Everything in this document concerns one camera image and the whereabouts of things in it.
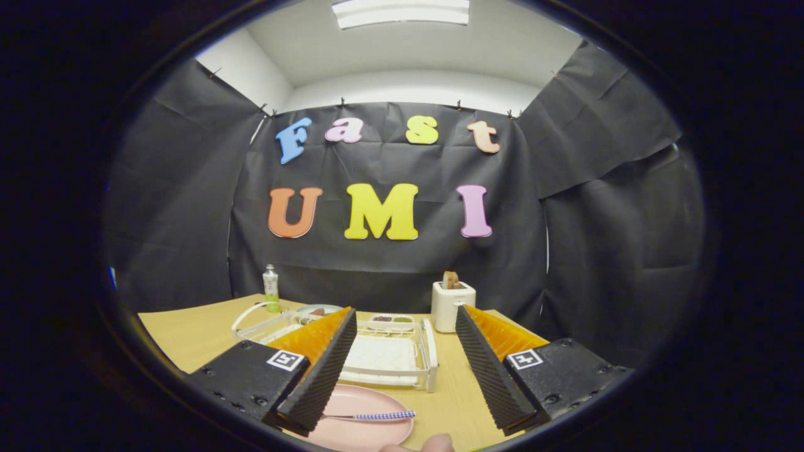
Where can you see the light green plate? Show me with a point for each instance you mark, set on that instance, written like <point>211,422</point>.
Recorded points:
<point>326,308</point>

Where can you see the white toaster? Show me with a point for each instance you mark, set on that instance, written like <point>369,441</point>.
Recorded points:
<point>449,311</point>

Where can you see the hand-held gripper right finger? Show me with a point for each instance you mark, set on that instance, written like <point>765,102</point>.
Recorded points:
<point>493,376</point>

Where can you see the white divided grain tray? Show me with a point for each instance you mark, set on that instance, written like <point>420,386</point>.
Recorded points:
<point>391,323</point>

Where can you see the green liquid bottle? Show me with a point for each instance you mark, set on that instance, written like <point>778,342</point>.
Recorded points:
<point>271,289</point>

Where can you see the brown toast slice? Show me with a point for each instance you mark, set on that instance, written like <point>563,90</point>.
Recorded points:
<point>451,280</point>

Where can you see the pink plate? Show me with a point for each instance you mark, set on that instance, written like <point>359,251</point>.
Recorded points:
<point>370,436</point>

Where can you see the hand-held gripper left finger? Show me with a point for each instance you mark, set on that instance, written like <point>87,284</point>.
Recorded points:
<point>317,383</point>

